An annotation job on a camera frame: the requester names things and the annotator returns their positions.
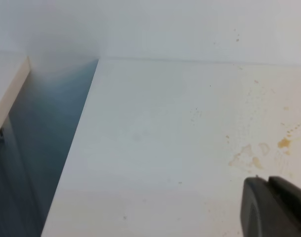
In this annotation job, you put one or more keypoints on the beige side table edge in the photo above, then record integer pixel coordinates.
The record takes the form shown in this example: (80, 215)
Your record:
(14, 69)

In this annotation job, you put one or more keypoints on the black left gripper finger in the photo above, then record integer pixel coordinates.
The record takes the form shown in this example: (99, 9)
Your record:
(270, 208)

